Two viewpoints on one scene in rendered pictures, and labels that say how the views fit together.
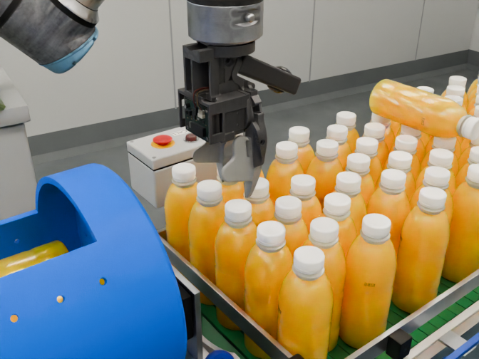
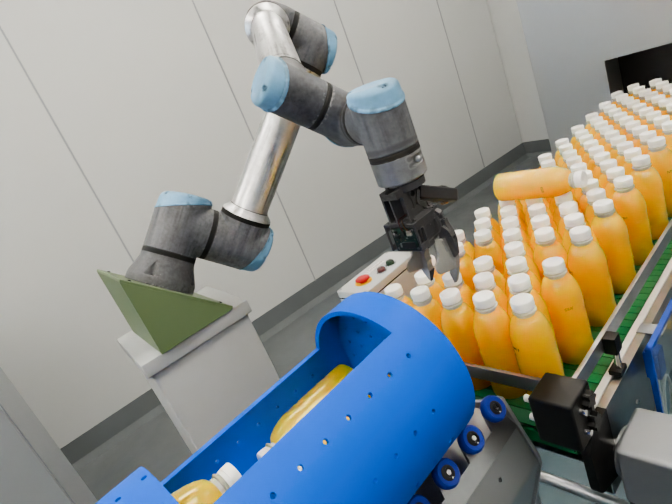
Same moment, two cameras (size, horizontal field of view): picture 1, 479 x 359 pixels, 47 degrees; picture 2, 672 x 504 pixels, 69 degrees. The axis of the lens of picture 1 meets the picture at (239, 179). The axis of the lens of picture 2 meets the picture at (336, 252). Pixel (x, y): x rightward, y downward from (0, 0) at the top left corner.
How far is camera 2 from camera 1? 0.24 m
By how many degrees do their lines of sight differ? 10
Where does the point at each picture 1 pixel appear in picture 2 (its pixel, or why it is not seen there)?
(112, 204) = (386, 308)
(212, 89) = (409, 214)
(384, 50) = (457, 170)
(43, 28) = (237, 241)
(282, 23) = (371, 182)
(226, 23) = (405, 168)
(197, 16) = (384, 171)
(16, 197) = (259, 374)
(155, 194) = not seen: hidden behind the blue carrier
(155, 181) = not seen: hidden behind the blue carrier
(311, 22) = not seen: hidden behind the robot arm
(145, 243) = (420, 324)
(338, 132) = (484, 222)
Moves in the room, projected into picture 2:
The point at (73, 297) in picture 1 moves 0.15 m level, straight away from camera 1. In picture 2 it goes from (396, 371) to (345, 338)
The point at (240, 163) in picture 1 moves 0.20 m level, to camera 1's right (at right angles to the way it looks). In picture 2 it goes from (444, 258) to (548, 215)
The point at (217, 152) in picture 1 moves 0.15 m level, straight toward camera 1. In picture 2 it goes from (420, 261) to (450, 288)
